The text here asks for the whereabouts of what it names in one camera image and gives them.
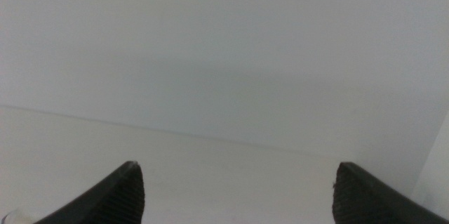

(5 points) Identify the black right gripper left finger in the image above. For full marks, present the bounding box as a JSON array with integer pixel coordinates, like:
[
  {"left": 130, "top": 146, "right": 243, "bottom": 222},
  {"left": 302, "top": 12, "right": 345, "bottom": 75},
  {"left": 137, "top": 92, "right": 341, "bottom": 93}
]
[{"left": 33, "top": 160, "right": 146, "bottom": 224}]

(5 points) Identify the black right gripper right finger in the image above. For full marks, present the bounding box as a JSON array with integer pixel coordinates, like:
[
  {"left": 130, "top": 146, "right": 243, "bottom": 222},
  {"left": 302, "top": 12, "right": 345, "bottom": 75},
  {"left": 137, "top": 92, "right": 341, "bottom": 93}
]
[{"left": 331, "top": 162, "right": 449, "bottom": 224}]

